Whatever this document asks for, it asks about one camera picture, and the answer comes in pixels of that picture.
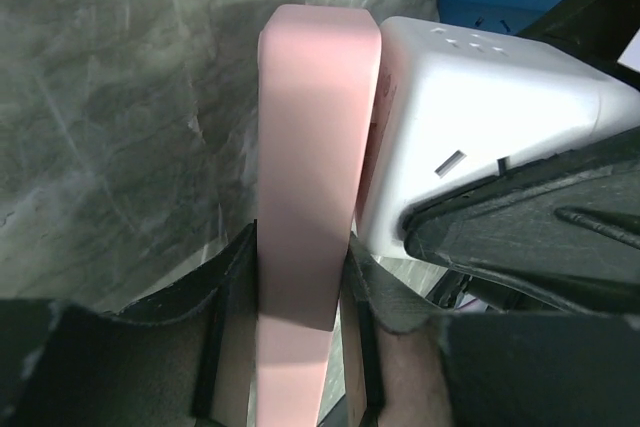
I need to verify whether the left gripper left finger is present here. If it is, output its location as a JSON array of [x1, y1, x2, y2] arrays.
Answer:
[[1, 225, 256, 426]]

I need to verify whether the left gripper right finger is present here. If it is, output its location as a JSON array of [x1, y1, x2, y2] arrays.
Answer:
[[340, 239, 639, 426]]

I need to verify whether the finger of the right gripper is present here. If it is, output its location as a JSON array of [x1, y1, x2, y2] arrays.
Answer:
[[518, 0, 639, 82], [403, 129, 639, 314]]

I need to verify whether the white cube adapter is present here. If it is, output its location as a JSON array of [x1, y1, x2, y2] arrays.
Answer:
[[356, 16, 639, 258]]

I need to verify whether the pink power strip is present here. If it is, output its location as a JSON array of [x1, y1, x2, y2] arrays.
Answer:
[[256, 5, 381, 426]]

